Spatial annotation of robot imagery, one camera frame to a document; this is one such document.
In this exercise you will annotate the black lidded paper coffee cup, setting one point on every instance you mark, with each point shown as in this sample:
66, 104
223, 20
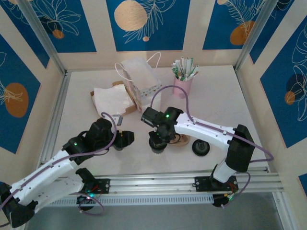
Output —
158, 149

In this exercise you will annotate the aluminium side rail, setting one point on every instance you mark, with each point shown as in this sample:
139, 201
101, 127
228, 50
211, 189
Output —
57, 112

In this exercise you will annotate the black plastic cup lid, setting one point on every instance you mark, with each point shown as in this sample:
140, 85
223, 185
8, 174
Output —
201, 148

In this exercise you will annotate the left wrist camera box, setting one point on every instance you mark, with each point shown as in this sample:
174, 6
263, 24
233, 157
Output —
118, 119

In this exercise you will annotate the pink cylindrical straw holder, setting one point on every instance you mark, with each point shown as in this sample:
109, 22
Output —
180, 81

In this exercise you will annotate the aluminium frame rail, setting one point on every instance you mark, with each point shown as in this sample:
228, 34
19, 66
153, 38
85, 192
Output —
153, 184

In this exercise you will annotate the white green wrapped straw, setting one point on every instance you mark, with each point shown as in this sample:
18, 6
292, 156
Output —
175, 68
194, 71
181, 64
191, 65
186, 64

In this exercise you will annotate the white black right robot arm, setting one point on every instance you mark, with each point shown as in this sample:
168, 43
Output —
204, 134

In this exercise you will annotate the aluminium frame post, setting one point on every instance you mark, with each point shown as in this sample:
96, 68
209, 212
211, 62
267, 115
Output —
256, 36
43, 36

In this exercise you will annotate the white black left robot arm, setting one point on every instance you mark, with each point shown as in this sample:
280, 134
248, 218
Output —
43, 177

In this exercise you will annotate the brown pulp cup carrier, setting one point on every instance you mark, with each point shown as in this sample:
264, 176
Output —
183, 142

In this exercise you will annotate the aluminium frame leg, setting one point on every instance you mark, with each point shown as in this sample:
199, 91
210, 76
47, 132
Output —
280, 210

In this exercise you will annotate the brown cardboard napkin box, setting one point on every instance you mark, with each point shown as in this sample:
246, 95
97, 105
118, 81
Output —
129, 109

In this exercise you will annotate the white paper napkins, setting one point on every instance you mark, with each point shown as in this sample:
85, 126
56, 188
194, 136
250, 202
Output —
108, 98

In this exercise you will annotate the cartoon animal paper gift bag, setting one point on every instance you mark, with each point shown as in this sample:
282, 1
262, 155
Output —
141, 72

